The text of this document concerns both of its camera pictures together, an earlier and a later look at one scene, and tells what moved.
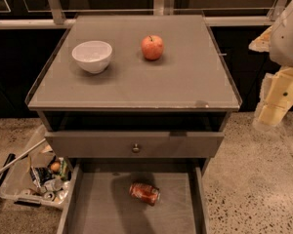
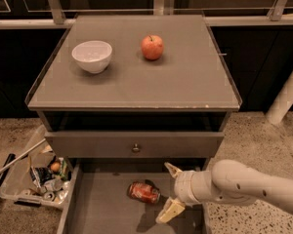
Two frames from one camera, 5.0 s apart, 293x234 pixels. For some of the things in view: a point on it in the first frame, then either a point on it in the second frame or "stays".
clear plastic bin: x=40 y=177 stays
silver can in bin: x=56 y=185 stays
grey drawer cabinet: x=139 y=104 stays
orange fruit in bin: x=55 y=166 stays
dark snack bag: x=41 y=175 stays
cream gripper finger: x=269 y=115 → x=171 y=209
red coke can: x=145 y=193 stays
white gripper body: x=287 y=44 → x=183 y=185
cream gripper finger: x=262 y=43 → x=173 y=170
